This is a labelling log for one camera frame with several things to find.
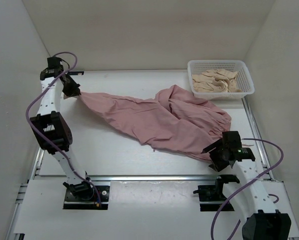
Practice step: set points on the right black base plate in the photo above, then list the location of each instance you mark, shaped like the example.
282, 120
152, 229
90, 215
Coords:
210, 197

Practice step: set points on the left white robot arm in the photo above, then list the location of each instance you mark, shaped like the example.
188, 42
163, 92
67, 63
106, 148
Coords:
51, 130

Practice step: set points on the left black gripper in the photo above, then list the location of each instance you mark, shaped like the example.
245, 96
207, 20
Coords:
74, 91

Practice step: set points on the white plastic basket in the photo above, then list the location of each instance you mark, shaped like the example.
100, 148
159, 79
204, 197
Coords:
243, 79

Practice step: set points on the pink trousers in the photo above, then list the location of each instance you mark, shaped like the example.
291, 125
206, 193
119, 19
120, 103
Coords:
174, 121

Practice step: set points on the left aluminium rail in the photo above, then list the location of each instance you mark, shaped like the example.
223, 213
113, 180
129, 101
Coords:
36, 166

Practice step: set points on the front aluminium rail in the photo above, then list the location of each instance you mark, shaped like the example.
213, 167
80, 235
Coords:
157, 178

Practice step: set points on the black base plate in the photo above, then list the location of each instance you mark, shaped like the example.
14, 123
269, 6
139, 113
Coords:
210, 197
94, 197

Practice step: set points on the beige trousers in basket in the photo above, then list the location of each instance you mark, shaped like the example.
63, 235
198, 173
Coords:
216, 81

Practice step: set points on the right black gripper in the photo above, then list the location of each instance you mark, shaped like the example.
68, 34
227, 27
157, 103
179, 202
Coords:
217, 165

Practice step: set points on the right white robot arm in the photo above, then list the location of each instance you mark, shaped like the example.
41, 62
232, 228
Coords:
243, 190

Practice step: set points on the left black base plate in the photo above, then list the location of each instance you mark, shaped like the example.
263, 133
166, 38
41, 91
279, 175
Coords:
94, 197

